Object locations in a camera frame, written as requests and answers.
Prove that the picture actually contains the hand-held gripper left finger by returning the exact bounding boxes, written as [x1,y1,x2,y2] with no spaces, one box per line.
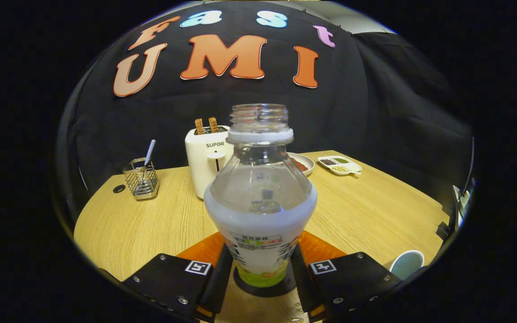
[121,231,234,323]

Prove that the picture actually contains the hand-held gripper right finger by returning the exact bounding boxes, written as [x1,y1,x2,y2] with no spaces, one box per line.
[290,231,403,323]

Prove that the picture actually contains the white cup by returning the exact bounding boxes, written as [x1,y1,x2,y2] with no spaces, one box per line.
[390,250,425,281]

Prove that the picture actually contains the dark brown round coaster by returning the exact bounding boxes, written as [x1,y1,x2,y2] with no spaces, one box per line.
[233,265,297,297]

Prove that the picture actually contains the clear juice bottle white label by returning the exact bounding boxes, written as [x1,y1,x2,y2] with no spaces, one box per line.
[203,104,318,288]

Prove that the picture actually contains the wooden table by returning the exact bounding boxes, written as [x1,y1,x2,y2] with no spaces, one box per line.
[74,150,451,323]

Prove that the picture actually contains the white divided condiment dish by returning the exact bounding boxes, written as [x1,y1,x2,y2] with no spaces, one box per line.
[317,155,363,176]

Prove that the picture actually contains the white toaster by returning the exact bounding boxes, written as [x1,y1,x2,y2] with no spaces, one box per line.
[184,126,234,200]

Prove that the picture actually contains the white oval plate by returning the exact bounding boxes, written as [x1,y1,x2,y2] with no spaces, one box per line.
[288,152,315,176]

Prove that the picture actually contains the metal wire utensil holder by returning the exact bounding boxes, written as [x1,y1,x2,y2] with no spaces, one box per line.
[123,157,159,201]

